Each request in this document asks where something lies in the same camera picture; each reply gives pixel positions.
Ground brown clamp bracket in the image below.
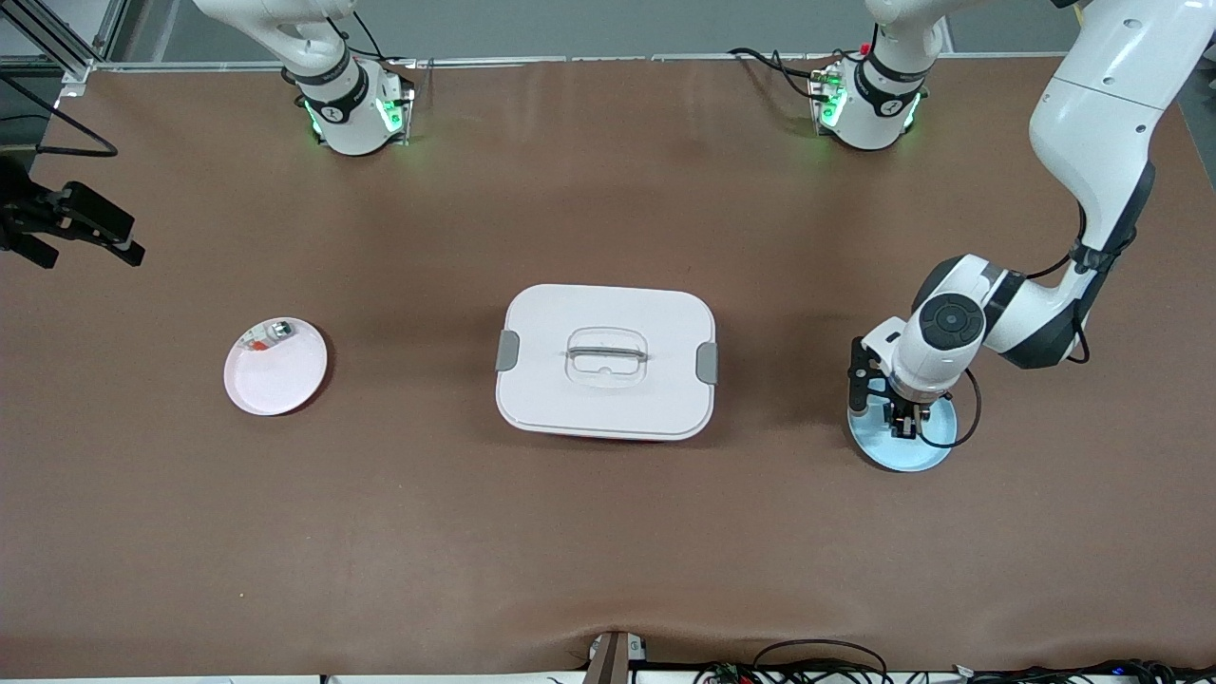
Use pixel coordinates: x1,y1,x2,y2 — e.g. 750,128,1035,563
584,632,649,684

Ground white lidded storage box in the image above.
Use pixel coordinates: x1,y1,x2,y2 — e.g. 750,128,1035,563
494,283,720,443

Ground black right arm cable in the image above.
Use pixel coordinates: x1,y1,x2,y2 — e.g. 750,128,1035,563
0,71,120,160

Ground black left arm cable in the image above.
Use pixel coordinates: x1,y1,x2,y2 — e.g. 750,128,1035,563
917,204,1095,450

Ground pink round plate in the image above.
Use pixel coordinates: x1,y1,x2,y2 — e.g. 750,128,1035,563
223,316,329,417

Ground green button switch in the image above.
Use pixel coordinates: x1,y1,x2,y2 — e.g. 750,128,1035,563
243,321,297,354

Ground black looped cable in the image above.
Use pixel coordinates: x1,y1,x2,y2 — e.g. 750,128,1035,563
693,639,894,684

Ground brown table cover mat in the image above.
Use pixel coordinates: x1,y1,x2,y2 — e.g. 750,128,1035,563
0,54,1216,677

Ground black arm base cable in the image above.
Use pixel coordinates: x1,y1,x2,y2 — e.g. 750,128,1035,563
727,46,837,101

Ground light blue round plate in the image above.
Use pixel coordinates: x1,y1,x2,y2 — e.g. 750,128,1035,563
847,389,957,473

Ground aluminium frame post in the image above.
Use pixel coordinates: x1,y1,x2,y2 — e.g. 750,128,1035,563
0,0,129,85

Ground black cable bundle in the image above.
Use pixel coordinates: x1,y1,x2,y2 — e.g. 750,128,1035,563
959,658,1216,684

